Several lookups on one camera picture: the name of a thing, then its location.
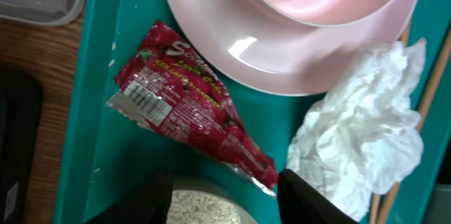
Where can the white tissue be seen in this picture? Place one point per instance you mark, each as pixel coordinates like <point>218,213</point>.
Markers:
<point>361,138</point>

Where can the cooked white rice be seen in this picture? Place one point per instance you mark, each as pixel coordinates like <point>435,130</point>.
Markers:
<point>199,208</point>

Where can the red snack wrapper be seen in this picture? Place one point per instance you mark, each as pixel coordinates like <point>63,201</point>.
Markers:
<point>166,87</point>

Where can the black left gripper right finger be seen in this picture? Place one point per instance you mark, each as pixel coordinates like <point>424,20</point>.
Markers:
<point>300,203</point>

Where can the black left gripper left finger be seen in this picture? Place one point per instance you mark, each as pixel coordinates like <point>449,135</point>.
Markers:
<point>147,204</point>

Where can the grey bowl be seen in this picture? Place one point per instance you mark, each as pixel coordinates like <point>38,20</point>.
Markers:
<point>187,183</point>

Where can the black tray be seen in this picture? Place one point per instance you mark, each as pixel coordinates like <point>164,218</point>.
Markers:
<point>21,104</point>

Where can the large pink plate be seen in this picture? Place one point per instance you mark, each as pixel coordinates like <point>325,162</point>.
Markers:
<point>259,48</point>

